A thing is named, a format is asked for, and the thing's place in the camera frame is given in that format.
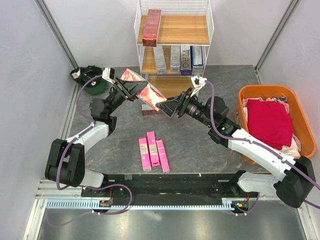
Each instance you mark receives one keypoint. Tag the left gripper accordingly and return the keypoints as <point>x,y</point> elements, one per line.
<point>136,86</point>

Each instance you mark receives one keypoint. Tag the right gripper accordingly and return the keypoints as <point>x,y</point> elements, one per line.
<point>181,102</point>

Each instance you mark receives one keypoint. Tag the silver red box front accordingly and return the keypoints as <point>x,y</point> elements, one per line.
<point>149,94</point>

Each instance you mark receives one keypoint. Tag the silver red box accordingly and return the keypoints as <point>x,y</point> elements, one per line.
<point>147,110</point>
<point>149,94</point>

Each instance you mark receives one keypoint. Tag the silver Protefix toothpaste box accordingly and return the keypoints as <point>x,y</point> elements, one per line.
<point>159,58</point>

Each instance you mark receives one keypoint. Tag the purple RiO toothpaste box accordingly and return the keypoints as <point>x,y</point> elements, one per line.
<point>185,60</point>

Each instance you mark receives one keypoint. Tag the slim silver toothpaste box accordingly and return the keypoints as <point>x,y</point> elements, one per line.
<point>175,58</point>

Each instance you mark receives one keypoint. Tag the dark red toothpaste box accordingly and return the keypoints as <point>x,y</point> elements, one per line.
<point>151,28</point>

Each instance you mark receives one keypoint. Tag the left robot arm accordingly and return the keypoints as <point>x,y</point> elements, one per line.
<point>66,161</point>

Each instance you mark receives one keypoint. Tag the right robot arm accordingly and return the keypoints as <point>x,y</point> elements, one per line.
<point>290,179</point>

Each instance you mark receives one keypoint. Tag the black green cap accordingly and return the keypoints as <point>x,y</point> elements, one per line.
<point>82,75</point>

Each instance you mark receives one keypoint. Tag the pink box right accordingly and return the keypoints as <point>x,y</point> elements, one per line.
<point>162,156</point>

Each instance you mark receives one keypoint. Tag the pink box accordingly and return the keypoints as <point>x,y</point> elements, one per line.
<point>144,154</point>
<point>162,156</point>
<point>153,150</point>

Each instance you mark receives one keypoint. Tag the pink box left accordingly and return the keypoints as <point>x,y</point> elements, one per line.
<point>144,154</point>

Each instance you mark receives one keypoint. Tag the pink box middle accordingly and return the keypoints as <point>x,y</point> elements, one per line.
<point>153,150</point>

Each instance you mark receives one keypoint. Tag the red cloth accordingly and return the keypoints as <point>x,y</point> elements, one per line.
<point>269,122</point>

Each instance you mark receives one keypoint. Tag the white pink clothes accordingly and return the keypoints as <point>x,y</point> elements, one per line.
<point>295,148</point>

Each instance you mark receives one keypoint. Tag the orange plastic basin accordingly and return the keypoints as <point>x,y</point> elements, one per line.
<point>300,124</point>

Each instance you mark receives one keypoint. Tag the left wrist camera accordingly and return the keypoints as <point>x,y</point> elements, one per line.
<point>108,74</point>

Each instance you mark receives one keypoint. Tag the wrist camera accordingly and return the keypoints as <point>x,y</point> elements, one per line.
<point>108,74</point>
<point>198,83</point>

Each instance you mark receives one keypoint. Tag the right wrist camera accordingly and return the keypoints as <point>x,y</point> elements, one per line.
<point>198,83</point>

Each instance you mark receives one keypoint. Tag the white wire wooden shelf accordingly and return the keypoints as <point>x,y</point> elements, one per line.
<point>183,22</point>

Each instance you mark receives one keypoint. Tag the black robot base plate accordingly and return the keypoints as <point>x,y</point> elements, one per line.
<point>215,185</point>

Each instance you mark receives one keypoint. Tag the slotted cable duct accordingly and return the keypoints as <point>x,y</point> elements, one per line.
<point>89,204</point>

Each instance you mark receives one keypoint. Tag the left aluminium frame post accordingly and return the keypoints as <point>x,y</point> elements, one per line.
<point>56,31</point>

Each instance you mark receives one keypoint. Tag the aluminium frame post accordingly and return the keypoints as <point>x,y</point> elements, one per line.
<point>56,31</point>
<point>276,33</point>

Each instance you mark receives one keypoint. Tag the aluminium floor rail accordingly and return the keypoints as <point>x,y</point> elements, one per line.
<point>55,110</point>

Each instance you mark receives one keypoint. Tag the right aluminium frame post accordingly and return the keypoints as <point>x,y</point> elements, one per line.
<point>276,33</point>

